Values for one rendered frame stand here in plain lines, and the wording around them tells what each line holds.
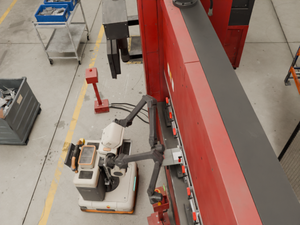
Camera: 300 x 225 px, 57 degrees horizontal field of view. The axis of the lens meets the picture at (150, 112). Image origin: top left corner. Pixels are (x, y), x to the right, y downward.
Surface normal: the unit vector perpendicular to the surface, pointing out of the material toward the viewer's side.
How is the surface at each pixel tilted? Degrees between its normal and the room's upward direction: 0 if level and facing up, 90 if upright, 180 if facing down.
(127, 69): 0
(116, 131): 42
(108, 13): 1
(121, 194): 0
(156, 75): 90
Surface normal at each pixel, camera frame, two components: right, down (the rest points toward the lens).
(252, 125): -0.06, -0.63
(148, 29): 0.14, 0.76
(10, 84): -0.07, 0.81
